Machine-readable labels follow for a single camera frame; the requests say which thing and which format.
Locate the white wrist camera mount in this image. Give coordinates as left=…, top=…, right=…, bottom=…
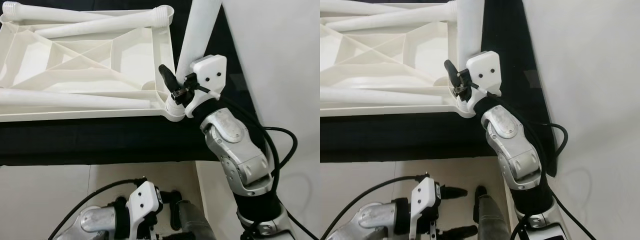
left=126, top=181, right=163, bottom=240
left=409, top=176, right=442, bottom=240
left=185, top=54, right=228, bottom=118
left=462, top=50, right=502, bottom=113

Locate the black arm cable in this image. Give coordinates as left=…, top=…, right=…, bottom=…
left=322, top=173, right=431, bottom=240
left=500, top=85, right=601, bottom=240
left=50, top=177, right=148, bottom=240
left=220, top=92, right=321, bottom=240

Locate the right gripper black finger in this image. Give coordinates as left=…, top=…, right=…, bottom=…
left=158, top=64, right=179, bottom=96
left=444, top=59, right=461, bottom=91

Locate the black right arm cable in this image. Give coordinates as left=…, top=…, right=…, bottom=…
left=500, top=85, right=601, bottom=240
left=220, top=92, right=321, bottom=240

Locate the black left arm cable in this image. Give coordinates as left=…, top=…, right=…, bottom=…
left=322, top=173, right=431, bottom=240
left=50, top=177, right=148, bottom=240

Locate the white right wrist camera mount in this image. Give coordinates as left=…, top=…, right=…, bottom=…
left=185, top=54, right=228, bottom=118
left=462, top=50, right=502, bottom=113

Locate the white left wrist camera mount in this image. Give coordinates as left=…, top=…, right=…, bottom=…
left=126, top=181, right=163, bottom=240
left=409, top=176, right=442, bottom=240

